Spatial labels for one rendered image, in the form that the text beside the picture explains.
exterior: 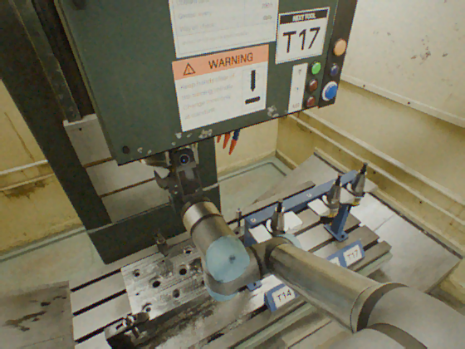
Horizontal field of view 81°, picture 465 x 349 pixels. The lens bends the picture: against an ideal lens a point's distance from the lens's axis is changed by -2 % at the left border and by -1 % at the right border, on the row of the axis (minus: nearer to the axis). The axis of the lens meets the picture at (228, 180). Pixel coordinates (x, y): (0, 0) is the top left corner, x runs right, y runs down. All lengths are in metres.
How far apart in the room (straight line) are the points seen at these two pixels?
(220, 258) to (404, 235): 1.15
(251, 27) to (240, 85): 0.08
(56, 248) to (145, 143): 1.50
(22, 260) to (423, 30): 2.15
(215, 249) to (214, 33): 0.34
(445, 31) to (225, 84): 0.96
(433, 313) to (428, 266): 1.16
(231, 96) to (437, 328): 0.37
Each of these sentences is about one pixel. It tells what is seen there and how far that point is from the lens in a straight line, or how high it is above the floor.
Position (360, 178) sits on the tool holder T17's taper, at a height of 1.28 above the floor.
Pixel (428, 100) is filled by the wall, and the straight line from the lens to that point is 1.32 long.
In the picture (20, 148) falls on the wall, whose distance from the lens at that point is 1.59.
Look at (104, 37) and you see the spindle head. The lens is 0.38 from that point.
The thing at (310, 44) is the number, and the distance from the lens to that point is 0.52.
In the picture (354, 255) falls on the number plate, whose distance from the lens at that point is 1.19.
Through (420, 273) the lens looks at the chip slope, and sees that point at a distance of 1.45.
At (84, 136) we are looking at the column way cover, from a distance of 1.12.
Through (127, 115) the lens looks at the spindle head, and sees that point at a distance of 0.41.
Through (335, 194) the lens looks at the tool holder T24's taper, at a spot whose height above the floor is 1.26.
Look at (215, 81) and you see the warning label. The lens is 0.43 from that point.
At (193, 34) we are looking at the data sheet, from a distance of 0.41.
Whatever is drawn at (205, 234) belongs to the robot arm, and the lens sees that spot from 0.51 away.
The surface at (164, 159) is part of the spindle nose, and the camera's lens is 0.61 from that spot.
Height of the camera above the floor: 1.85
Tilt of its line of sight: 40 degrees down
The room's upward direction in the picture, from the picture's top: 2 degrees counter-clockwise
